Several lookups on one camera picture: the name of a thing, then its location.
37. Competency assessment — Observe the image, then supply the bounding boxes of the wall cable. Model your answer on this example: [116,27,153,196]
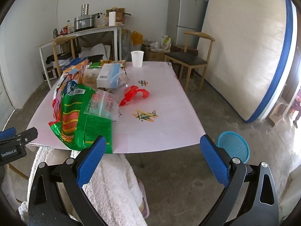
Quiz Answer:
[56,0,63,29]

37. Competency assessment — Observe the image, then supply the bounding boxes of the large green snack bag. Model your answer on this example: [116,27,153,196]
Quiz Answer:
[49,85,114,154]

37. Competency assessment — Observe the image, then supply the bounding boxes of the person's white fleece pants leg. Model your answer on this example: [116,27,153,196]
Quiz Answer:
[18,147,146,226]

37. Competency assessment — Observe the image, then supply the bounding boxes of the white mattress with blue edge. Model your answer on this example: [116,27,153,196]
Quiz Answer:
[196,0,298,123]

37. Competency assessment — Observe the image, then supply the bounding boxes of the blue snack bag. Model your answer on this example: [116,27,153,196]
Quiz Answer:
[55,74,79,99]

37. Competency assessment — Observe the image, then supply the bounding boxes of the group of condiment bottles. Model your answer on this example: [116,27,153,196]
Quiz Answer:
[60,20,74,34]

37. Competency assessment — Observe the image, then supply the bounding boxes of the beige snack packet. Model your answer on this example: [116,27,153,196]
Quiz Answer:
[110,60,127,70]

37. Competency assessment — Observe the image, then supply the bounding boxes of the brown cardboard box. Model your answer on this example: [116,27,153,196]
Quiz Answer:
[106,8,132,24]

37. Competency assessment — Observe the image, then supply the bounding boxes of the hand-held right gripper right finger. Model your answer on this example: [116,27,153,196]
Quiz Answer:
[200,134,280,226]

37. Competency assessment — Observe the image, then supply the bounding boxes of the blue mesh wastebasket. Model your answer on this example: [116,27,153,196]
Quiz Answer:
[217,131,250,163]

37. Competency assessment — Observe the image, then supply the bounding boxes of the white side table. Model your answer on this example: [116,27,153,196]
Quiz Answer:
[35,25,123,89]

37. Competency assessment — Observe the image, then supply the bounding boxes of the clear bread bag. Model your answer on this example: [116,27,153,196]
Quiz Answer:
[83,68,129,92]

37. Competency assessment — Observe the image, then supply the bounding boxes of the red plastic wrapper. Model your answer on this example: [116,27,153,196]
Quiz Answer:
[119,85,150,107]

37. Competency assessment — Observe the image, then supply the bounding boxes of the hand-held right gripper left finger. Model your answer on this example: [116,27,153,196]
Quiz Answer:
[28,135,107,226]

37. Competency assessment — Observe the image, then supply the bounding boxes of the yellow bag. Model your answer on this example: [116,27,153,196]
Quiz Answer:
[131,31,143,46]

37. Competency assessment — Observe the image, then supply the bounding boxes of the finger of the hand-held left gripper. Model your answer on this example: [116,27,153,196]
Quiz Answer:
[0,127,17,142]
[14,127,38,146]

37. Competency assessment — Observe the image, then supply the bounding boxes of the clear zip bag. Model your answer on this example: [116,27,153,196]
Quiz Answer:
[83,91,120,120]

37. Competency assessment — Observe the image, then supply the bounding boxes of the pink wrapper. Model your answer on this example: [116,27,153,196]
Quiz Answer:
[52,98,62,121]

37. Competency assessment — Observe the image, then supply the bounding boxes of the wooden chair with dark seat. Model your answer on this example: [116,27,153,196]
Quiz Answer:
[164,31,215,92]

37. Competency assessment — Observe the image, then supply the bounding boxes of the wooden stool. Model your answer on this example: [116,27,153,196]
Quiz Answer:
[269,102,288,128]

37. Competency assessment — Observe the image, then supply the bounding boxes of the pale box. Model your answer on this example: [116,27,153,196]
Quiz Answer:
[96,63,123,88]

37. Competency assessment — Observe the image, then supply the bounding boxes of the white sack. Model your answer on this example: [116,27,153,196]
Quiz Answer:
[79,44,111,62]

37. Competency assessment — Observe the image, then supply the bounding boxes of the small printed box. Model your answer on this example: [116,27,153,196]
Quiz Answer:
[42,67,59,82]

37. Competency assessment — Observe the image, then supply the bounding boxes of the orange snack bag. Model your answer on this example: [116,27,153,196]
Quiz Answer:
[62,60,89,85]

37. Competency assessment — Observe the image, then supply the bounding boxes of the black cloth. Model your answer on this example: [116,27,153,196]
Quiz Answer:
[46,54,71,64]

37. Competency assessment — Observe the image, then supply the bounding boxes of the grey door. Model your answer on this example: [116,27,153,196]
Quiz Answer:
[0,75,14,128]

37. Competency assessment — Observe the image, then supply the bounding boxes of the white plastic bag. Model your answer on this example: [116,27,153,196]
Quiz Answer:
[160,35,172,51]

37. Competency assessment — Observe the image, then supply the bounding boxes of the cardboard box with paper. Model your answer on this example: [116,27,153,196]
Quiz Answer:
[143,44,166,62]

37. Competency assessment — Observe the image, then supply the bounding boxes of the grey plastic bag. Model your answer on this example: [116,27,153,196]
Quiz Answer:
[121,29,133,54]

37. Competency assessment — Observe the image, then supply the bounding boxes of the grey refrigerator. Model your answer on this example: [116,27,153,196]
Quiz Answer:
[166,0,210,46]

